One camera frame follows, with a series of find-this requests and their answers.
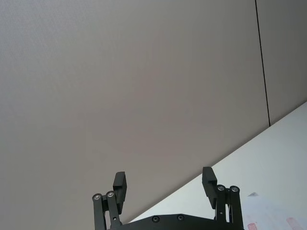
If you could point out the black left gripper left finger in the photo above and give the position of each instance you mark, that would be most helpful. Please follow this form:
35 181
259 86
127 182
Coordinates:
119 191

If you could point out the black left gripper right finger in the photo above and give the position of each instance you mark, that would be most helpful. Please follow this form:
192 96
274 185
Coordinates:
209 189

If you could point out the plain pale wall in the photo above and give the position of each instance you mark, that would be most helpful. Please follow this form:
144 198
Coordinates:
120 83

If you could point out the white table cloth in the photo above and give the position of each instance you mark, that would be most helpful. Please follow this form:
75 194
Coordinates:
271 167

